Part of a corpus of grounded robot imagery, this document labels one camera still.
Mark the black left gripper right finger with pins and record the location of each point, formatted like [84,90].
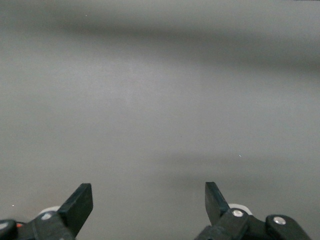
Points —
[217,207]

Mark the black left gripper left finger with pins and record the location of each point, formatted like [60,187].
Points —
[75,210]

